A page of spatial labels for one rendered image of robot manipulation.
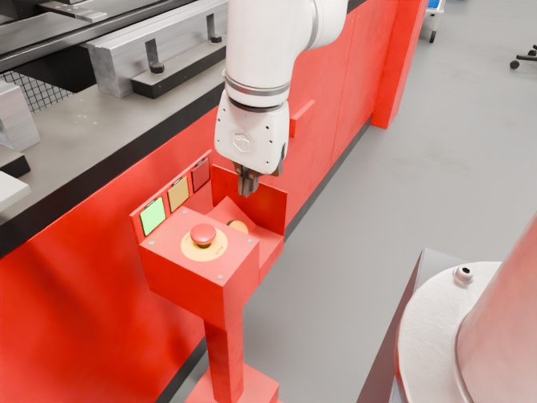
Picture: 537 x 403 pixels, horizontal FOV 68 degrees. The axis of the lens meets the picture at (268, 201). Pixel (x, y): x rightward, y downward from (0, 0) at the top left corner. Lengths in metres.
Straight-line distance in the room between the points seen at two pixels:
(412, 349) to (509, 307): 0.08
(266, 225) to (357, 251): 1.00
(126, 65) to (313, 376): 1.04
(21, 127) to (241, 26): 0.40
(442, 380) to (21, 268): 0.55
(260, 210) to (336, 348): 0.81
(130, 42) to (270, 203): 0.40
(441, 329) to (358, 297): 1.28
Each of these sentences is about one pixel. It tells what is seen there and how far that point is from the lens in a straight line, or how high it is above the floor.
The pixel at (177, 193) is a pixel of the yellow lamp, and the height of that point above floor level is 0.81.
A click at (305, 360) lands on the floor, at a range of 1.40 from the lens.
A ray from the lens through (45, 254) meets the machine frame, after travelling 0.67.
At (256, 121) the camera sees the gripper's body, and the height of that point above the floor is 0.98.
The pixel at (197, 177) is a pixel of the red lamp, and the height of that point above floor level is 0.81.
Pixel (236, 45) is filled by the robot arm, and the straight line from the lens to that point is 0.49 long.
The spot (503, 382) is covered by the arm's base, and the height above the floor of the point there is 1.05.
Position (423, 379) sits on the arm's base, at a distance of 0.27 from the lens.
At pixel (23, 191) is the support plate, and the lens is 0.43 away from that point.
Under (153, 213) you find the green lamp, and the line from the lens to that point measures 0.64.
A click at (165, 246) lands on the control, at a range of 0.63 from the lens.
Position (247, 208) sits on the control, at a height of 0.74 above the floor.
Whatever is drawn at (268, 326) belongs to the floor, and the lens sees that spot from 1.45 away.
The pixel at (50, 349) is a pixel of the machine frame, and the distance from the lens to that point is 0.79.
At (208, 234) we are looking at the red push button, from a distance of 0.60.
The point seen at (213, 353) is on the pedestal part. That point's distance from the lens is 0.96.
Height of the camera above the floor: 1.24
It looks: 41 degrees down
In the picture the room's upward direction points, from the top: 3 degrees clockwise
